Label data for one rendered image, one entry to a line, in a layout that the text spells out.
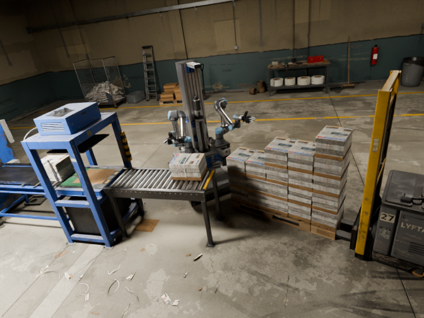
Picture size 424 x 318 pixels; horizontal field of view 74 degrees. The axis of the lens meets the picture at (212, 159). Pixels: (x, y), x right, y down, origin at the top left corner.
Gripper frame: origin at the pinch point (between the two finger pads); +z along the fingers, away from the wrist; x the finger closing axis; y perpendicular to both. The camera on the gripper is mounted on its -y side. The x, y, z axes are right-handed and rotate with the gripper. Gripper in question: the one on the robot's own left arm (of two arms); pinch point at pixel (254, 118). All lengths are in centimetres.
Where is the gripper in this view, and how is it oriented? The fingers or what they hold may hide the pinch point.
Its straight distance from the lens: 388.5
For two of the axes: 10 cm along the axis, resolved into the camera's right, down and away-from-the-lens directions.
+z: 7.5, 2.2, -6.2
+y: 2.1, 8.2, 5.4
